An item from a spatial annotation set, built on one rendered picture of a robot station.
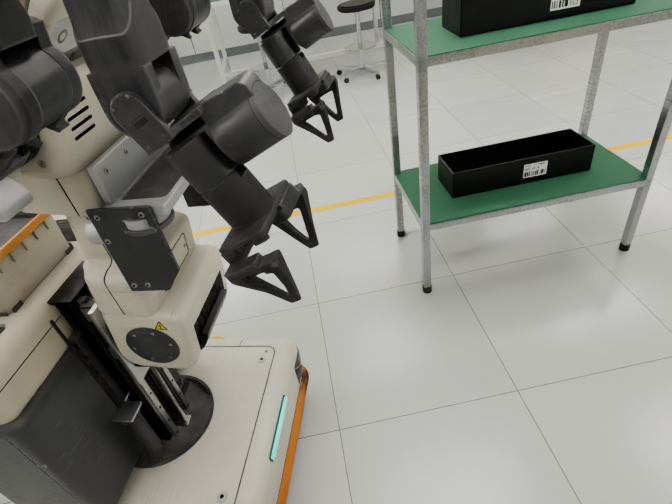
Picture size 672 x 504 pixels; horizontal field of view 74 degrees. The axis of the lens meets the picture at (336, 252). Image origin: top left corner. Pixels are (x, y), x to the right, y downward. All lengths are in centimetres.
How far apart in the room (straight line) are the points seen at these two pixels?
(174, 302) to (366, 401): 90
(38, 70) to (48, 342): 63
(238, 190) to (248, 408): 93
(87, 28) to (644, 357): 176
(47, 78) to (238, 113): 20
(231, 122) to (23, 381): 72
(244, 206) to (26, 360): 64
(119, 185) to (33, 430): 52
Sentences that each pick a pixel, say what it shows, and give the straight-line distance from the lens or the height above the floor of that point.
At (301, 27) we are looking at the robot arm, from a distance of 83.
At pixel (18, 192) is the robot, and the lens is 65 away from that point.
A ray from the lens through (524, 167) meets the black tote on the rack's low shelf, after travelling 191.
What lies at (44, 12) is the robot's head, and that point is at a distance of 65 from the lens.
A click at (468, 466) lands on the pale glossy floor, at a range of 149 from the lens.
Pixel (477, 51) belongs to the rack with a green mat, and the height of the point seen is 94.
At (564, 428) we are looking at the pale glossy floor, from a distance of 160.
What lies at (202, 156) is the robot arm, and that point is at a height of 116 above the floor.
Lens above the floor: 134
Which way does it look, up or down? 38 degrees down
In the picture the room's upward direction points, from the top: 10 degrees counter-clockwise
